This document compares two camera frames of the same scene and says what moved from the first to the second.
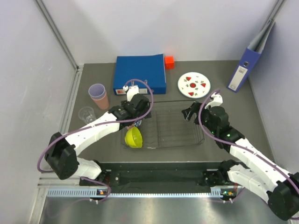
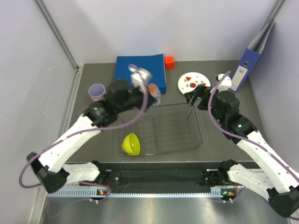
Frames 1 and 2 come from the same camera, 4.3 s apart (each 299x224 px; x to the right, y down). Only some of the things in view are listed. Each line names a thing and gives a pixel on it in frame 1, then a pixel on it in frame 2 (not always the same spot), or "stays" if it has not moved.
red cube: (169, 62) stays
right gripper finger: (195, 106) to (199, 90)
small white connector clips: (96, 200) stays
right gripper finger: (187, 113) to (190, 97)
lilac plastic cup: (96, 91) stays
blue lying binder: (151, 68) stays
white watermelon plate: (194, 85) stays
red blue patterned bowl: (136, 124) to (153, 94)
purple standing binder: (249, 59) stays
